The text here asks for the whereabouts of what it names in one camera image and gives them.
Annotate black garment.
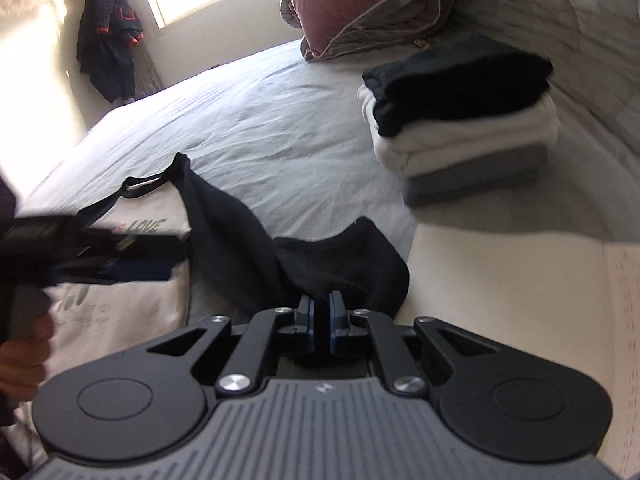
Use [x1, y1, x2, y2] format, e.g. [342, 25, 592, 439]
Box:
[362, 35, 553, 137]

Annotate grey quilted headboard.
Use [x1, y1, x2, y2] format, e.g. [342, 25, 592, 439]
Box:
[450, 0, 640, 241]

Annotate beige printed shirt black sleeves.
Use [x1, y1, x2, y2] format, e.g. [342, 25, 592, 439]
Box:
[10, 152, 412, 461]

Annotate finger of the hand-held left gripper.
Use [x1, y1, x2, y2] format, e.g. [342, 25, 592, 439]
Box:
[70, 227, 188, 264]
[50, 259, 174, 287]

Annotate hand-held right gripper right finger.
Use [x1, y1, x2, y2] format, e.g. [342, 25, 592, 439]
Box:
[326, 291, 526, 403]

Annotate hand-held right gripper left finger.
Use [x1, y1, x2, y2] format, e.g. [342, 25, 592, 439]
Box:
[120, 294, 317, 401]

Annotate cream mattress pad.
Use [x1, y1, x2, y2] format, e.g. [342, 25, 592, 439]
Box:
[397, 220, 640, 463]

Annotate dark hanging jacket red trim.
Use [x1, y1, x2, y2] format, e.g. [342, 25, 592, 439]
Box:
[76, 0, 146, 106]

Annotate white folded garment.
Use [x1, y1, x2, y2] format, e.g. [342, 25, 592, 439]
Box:
[357, 85, 561, 177]

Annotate folded grey pink quilt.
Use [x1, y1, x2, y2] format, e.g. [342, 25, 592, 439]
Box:
[280, 0, 457, 64]

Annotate person's left hand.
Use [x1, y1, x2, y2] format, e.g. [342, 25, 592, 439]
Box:
[0, 312, 56, 402]

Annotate bed with grey sheet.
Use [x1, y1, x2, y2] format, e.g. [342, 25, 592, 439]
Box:
[20, 40, 616, 331]

